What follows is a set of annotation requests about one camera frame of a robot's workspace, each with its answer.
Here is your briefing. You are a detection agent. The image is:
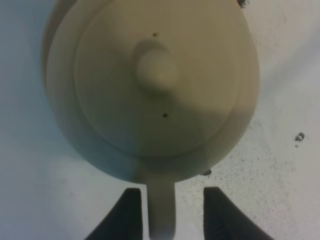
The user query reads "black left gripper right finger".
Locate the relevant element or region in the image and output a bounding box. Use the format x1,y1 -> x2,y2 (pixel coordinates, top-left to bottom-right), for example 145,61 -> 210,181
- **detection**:
203,187 -> 271,240

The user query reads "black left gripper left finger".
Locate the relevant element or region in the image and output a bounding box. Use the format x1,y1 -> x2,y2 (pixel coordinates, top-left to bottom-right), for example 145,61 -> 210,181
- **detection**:
86,188 -> 143,240

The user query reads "beige teapot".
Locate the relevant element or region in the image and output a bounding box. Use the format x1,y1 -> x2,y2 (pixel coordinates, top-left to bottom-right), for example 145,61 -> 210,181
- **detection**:
43,0 -> 260,240

